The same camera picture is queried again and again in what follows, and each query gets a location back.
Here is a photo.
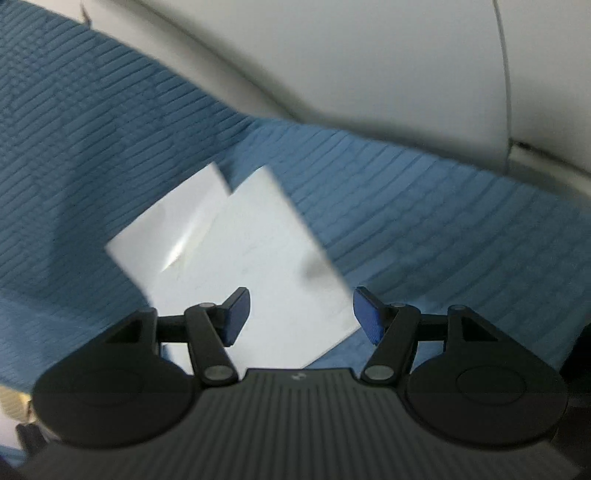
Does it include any blue quilted sofa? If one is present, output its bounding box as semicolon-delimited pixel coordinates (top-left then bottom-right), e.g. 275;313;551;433
0;0;591;388

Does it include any white paper sheet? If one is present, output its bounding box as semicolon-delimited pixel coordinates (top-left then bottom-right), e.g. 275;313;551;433
152;166;363;370
105;162;232;305

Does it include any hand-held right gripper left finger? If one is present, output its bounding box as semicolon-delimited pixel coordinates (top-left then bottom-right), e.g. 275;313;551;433
105;286;252;386

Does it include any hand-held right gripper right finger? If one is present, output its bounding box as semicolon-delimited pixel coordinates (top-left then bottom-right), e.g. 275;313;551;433
352;285;499;384

